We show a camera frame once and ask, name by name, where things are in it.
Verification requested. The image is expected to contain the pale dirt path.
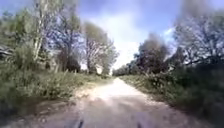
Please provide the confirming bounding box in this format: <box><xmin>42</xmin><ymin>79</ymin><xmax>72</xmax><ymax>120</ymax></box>
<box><xmin>6</xmin><ymin>77</ymin><xmax>214</xmax><ymax>128</ymax></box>

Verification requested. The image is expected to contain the dark row of trees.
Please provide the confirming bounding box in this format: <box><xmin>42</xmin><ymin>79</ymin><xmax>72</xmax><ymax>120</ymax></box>
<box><xmin>112</xmin><ymin>9</ymin><xmax>224</xmax><ymax>77</ymax></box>

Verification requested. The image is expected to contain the green bushy verge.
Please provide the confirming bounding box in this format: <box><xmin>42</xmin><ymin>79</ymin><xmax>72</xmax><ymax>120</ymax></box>
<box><xmin>119</xmin><ymin>63</ymin><xmax>224</xmax><ymax>128</ymax></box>

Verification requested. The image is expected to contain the green grass and weeds verge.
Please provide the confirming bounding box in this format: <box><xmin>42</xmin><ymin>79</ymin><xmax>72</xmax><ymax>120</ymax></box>
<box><xmin>0</xmin><ymin>63</ymin><xmax>113</xmax><ymax>118</ymax></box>

